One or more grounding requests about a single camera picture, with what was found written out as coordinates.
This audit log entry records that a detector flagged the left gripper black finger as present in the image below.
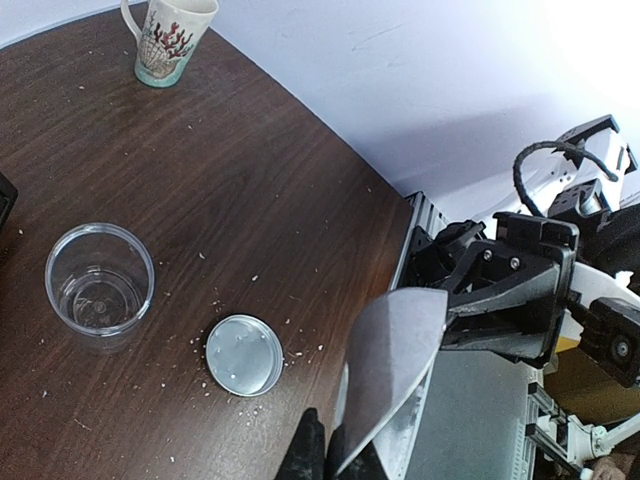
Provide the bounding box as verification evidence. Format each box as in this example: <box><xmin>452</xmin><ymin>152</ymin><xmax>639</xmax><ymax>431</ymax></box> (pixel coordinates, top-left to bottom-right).
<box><xmin>277</xmin><ymin>408</ymin><xmax>325</xmax><ymax>480</ymax></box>

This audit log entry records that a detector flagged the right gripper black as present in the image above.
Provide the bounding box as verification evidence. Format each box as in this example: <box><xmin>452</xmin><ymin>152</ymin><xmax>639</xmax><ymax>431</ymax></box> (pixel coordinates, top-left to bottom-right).
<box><xmin>440</xmin><ymin>212</ymin><xmax>580</xmax><ymax>369</ymax></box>

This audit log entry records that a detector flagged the metal scoop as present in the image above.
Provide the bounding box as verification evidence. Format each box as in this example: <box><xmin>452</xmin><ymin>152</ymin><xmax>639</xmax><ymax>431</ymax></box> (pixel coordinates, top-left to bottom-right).
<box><xmin>326</xmin><ymin>287</ymin><xmax>448</xmax><ymax>479</ymax></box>

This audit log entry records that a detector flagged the clear plastic jar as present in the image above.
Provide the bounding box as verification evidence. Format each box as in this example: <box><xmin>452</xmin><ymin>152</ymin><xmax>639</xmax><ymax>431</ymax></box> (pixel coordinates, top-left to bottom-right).
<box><xmin>44</xmin><ymin>222</ymin><xmax>156</xmax><ymax>353</ymax></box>

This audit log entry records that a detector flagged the black three-compartment candy tray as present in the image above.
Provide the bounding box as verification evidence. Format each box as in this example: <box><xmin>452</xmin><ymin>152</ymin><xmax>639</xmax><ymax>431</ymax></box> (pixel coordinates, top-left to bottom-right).
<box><xmin>0</xmin><ymin>174</ymin><xmax>18</xmax><ymax>229</ymax></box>

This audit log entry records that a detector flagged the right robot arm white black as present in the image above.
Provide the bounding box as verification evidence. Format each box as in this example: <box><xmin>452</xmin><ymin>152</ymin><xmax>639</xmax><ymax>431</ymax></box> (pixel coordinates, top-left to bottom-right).
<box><xmin>399</xmin><ymin>115</ymin><xmax>639</xmax><ymax>388</ymax></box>

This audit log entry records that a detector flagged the round metal jar lid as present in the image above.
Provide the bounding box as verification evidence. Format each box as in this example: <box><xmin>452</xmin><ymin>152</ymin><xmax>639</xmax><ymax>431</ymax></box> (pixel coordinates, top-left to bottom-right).
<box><xmin>205</xmin><ymin>314</ymin><xmax>284</xmax><ymax>397</ymax></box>

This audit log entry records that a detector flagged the ceramic mug coral pattern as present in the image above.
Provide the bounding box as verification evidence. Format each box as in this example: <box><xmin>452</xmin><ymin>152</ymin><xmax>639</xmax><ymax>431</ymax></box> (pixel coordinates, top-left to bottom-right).
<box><xmin>120</xmin><ymin>0</ymin><xmax>219</xmax><ymax>88</ymax></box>

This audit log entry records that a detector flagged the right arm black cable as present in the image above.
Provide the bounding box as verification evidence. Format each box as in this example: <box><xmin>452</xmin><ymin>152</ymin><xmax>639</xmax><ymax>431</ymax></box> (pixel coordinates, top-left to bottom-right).
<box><xmin>512</xmin><ymin>141</ymin><xmax>621</xmax><ymax>216</ymax></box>

